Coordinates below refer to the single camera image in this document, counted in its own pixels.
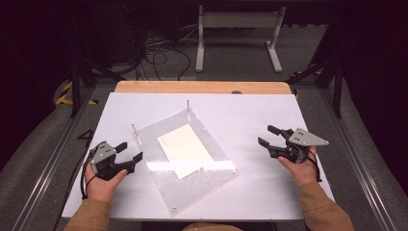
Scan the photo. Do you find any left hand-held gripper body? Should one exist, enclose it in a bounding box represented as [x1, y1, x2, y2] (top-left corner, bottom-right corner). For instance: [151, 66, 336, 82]
[89, 141, 138, 181]

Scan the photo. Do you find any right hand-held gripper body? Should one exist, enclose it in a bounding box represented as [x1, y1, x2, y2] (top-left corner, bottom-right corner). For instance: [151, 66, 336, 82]
[270, 127, 330, 166]

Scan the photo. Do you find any printed picture card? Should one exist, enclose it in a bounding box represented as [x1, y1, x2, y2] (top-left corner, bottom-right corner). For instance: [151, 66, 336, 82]
[157, 123, 216, 181]

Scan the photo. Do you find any clear acrylic photo frame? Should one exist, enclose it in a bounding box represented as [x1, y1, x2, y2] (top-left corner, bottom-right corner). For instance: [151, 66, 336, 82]
[131, 99, 241, 217]

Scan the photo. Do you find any person's right hand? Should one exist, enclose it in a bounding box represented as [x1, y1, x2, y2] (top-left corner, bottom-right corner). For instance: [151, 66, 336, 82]
[277, 145, 320, 188]

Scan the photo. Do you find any person's left hand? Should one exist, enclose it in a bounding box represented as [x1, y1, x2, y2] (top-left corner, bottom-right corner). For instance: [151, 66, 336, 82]
[84, 163, 128, 204]

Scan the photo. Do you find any white board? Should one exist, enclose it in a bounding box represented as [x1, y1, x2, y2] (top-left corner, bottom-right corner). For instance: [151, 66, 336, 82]
[62, 91, 336, 222]

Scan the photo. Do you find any black metal stand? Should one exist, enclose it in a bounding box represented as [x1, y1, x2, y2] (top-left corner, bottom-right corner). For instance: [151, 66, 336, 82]
[287, 57, 344, 119]
[62, 6, 127, 118]

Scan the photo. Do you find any yellow black hazard tape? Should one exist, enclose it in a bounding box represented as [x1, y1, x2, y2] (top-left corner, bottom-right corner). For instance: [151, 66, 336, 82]
[290, 64, 322, 79]
[55, 80, 99, 107]

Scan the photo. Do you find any wooden table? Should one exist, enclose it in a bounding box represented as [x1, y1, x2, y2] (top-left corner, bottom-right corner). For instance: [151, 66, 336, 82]
[114, 80, 293, 95]

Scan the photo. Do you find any white metal stand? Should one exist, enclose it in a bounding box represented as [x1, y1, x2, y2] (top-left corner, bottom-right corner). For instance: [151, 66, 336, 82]
[195, 4, 287, 74]

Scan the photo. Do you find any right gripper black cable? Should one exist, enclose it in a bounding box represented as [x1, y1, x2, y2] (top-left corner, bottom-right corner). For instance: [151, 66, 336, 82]
[306, 147, 323, 183]

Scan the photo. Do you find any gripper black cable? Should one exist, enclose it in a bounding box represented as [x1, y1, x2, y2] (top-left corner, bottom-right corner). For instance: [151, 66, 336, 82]
[79, 147, 98, 201]
[306, 147, 323, 183]

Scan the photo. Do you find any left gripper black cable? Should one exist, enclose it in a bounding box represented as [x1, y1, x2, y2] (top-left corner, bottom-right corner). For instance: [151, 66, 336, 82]
[79, 147, 98, 201]

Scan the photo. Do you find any aluminium rail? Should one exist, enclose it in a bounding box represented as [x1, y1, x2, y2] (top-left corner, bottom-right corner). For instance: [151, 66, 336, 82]
[11, 86, 97, 231]
[317, 86, 398, 231]

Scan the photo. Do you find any bundle of black cables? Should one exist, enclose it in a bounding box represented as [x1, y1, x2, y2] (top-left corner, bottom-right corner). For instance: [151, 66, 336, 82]
[134, 28, 193, 81]

